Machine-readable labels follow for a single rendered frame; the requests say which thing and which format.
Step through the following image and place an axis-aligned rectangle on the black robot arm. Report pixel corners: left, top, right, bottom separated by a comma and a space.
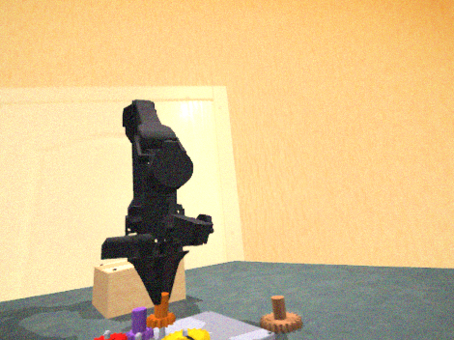
122, 99, 214, 246

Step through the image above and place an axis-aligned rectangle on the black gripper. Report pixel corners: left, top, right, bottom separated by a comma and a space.
100, 197, 196, 306

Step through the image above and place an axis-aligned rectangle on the brown gear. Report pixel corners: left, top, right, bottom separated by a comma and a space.
260, 296, 302, 333

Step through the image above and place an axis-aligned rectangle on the orange gear with tall hub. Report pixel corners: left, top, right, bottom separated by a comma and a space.
146, 293, 176, 329

